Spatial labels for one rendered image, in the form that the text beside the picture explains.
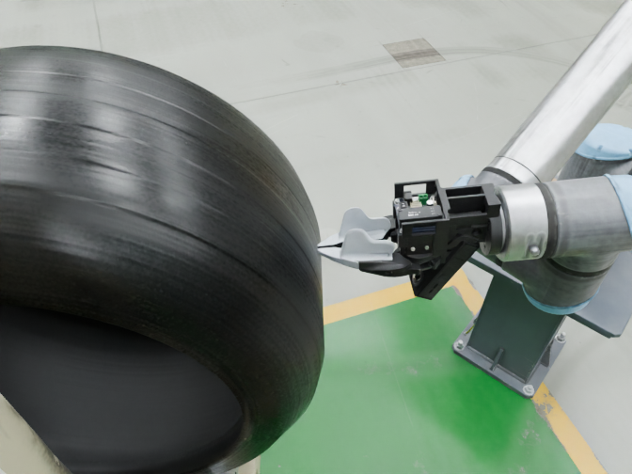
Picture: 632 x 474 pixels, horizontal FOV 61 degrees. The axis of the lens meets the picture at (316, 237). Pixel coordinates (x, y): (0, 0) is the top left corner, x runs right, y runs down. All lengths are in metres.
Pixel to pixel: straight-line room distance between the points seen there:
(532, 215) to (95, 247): 0.45
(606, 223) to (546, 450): 1.40
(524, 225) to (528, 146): 0.22
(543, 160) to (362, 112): 2.38
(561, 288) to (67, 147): 0.59
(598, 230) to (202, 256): 0.43
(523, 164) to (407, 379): 1.29
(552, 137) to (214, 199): 0.52
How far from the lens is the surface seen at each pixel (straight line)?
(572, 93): 0.88
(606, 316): 1.55
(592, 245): 0.67
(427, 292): 0.70
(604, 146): 1.46
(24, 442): 0.42
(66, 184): 0.45
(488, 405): 2.00
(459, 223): 0.62
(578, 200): 0.65
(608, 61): 0.91
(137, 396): 0.95
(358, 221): 0.65
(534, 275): 0.76
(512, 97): 3.47
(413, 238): 0.61
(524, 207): 0.63
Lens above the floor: 1.72
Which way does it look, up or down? 46 degrees down
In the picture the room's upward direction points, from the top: straight up
